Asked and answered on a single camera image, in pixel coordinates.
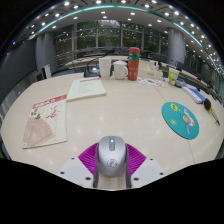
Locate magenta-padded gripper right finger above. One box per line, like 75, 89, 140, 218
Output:
125, 143, 167, 190

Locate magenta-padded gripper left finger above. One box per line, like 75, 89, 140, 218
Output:
57, 142, 100, 190

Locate silver computer mouse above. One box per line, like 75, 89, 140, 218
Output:
96, 135, 128, 178

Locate round teal mouse pad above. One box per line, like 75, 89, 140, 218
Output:
161, 101, 200, 140

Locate red fan-print booklet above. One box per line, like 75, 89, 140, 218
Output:
21, 94, 68, 150

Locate cream paper booklet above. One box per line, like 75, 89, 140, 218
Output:
66, 76, 107, 102

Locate colourful printed leaflet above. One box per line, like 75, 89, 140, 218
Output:
137, 77, 167, 88

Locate blue and white book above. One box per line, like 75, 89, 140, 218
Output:
181, 84, 207, 104

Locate grey desk microphone base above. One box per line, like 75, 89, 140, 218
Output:
175, 78, 188, 88

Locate black handheld microphone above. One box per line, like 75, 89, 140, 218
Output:
203, 97, 221, 127

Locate black gooseneck desk microphone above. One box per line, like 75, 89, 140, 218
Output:
83, 57, 101, 78

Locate green-printed paper cup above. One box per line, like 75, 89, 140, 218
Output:
167, 67, 180, 87

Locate white cardboard box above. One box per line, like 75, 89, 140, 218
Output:
139, 59, 160, 79

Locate white lidded mug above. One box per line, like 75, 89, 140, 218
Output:
112, 59, 129, 80

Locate red bottle with green band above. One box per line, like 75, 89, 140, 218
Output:
127, 46, 141, 82

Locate white standing appliance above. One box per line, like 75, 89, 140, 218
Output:
41, 64, 53, 80

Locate ceiling lights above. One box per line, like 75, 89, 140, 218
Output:
11, 0, 224, 73

